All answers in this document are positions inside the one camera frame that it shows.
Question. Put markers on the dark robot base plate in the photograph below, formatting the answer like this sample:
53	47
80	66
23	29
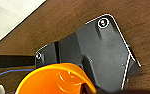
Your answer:
101	56

